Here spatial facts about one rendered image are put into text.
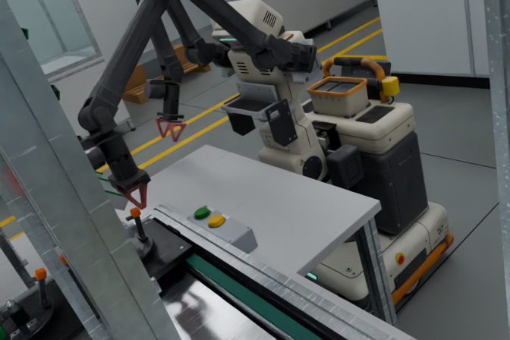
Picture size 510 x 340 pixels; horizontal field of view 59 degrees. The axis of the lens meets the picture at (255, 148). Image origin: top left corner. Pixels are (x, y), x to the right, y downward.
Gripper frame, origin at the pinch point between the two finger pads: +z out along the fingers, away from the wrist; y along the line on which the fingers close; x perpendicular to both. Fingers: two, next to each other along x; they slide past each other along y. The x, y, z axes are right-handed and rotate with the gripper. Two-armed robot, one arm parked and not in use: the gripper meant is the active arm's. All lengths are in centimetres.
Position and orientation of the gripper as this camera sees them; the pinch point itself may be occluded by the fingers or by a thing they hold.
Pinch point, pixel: (142, 206)
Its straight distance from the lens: 114.5
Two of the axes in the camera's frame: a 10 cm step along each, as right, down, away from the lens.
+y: 6.2, 1.6, -7.7
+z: 3.0, 8.6, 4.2
